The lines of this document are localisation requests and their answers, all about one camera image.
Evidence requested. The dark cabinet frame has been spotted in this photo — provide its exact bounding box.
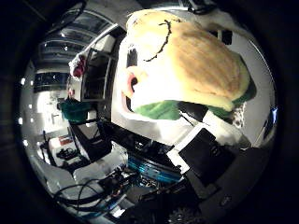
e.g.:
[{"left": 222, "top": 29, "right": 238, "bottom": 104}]
[{"left": 79, "top": 32, "right": 118, "bottom": 103}]

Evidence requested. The white container box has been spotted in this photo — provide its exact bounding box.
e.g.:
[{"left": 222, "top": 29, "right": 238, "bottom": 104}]
[{"left": 120, "top": 43, "right": 148, "bottom": 116}]

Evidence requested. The black cable bundle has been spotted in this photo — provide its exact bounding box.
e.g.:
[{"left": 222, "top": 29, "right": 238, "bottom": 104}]
[{"left": 52, "top": 178, "right": 125, "bottom": 216}]

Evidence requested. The person in green shirt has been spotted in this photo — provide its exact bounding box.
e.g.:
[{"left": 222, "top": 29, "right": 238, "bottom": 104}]
[{"left": 59, "top": 97, "right": 94, "bottom": 124}]

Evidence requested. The black looped cable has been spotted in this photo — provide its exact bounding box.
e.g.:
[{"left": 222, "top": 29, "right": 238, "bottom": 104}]
[{"left": 186, "top": 0, "right": 218, "bottom": 16}]

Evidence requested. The red and white cloth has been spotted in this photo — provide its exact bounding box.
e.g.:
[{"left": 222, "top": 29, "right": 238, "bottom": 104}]
[{"left": 68, "top": 53, "right": 88, "bottom": 79}]

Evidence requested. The blue ribbed box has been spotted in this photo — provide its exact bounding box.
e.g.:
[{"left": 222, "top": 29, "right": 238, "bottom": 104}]
[{"left": 127, "top": 154, "right": 183, "bottom": 185}]

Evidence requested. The yellow corn plush toy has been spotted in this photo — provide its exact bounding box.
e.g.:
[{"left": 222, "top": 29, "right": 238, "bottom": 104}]
[{"left": 122, "top": 8, "right": 258, "bottom": 121}]

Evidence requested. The orange piece in container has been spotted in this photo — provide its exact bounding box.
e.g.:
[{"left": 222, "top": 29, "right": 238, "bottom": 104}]
[{"left": 124, "top": 70, "right": 140, "bottom": 99}]

